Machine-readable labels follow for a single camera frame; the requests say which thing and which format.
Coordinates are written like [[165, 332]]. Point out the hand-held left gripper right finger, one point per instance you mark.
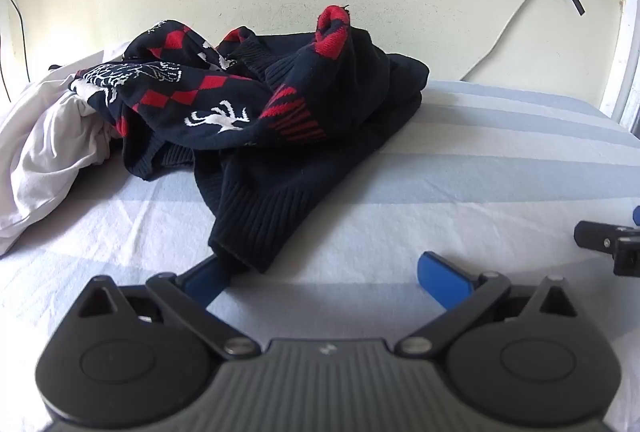
[[442, 274]]

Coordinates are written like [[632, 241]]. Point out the white window frame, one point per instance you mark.
[[620, 37]]

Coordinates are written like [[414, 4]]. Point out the blue white striped bed sheet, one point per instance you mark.
[[500, 172]]

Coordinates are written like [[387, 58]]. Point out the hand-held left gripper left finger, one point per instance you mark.
[[202, 279]]

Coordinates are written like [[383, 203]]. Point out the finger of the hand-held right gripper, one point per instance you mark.
[[600, 237]]

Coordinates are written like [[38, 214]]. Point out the white cloth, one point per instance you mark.
[[47, 152]]

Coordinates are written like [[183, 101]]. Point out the navy red patterned knit sweater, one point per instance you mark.
[[280, 112]]

